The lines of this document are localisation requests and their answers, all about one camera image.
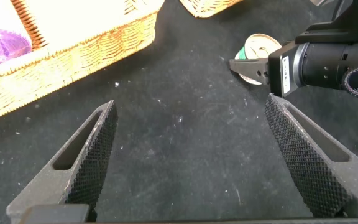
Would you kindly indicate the black table cloth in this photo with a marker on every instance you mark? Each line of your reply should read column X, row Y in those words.
column 182, row 140

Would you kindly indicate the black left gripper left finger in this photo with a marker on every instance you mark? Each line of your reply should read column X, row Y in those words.
column 82, row 174

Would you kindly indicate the wicker basket with food items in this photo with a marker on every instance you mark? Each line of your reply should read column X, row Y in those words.
column 207, row 6

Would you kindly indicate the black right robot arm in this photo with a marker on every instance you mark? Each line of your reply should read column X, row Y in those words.
column 334, row 59

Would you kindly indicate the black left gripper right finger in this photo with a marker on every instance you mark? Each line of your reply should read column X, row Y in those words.
column 315, row 174

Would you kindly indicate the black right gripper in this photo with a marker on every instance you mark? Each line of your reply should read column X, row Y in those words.
column 283, row 71

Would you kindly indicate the wicker basket with teal cup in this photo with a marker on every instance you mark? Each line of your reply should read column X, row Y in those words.
column 73, row 53

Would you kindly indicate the tin can with green label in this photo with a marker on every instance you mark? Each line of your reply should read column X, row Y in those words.
column 259, row 46

